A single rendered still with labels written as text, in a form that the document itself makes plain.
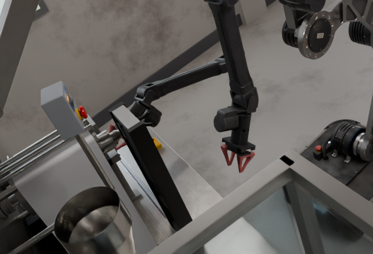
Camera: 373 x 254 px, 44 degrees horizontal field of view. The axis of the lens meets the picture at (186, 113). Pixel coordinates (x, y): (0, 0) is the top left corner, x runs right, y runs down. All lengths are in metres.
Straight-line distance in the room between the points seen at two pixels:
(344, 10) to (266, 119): 1.52
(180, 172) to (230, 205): 1.16
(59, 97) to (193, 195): 0.92
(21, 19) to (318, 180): 0.47
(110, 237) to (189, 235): 0.24
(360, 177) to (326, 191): 1.86
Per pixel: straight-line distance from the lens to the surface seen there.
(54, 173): 1.31
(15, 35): 0.57
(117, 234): 0.91
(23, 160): 1.34
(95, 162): 1.08
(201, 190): 1.76
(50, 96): 0.97
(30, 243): 1.15
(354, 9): 2.12
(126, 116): 1.30
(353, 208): 0.68
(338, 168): 2.58
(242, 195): 0.72
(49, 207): 1.36
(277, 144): 3.18
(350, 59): 3.82
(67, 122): 0.98
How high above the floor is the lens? 2.13
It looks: 35 degrees down
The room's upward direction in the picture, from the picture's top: 23 degrees counter-clockwise
